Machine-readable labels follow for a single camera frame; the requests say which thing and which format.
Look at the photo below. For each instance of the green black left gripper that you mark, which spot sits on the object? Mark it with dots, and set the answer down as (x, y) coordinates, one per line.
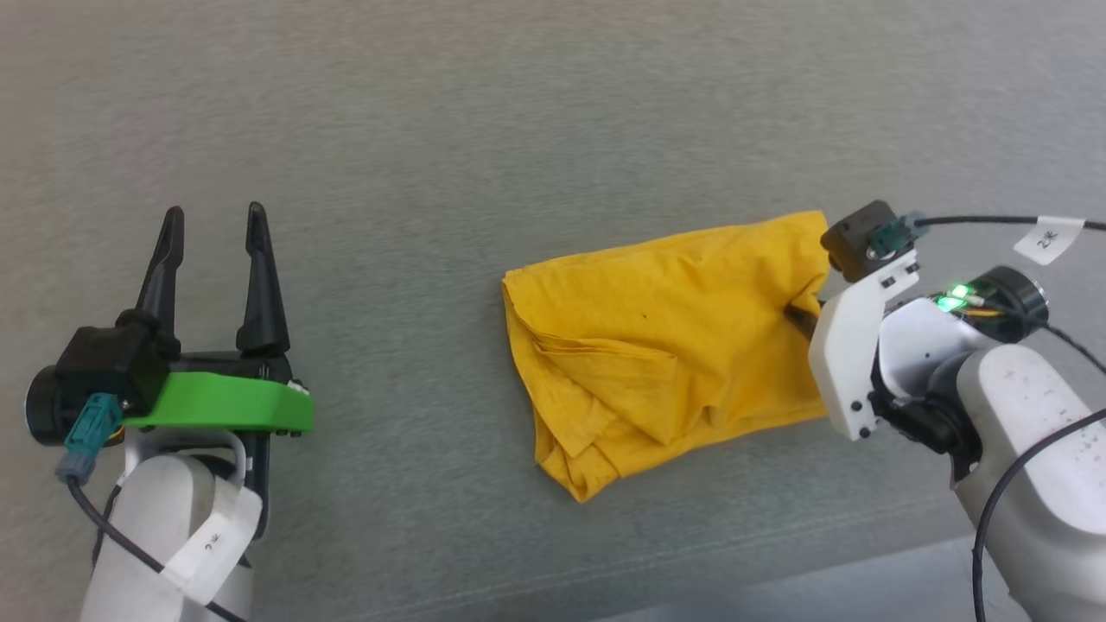
(225, 402)

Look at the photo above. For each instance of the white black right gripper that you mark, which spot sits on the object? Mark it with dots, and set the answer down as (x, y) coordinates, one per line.
(847, 354)

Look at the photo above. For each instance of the yellow shirt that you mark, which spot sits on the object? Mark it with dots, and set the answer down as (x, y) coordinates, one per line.
(657, 345)

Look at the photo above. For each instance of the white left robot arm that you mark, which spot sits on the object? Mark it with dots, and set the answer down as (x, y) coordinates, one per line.
(147, 518)

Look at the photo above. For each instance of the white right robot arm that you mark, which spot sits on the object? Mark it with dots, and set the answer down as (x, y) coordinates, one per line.
(1037, 432)

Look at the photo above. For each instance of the grey fabric sofa cushion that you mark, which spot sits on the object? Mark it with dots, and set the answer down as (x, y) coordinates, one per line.
(518, 130)

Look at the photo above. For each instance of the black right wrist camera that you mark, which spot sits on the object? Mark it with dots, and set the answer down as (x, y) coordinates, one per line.
(851, 238)

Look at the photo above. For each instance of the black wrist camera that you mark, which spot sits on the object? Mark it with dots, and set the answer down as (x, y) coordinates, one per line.
(851, 238)
(95, 371)

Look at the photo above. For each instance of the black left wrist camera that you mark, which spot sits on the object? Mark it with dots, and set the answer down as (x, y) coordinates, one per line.
(95, 371)

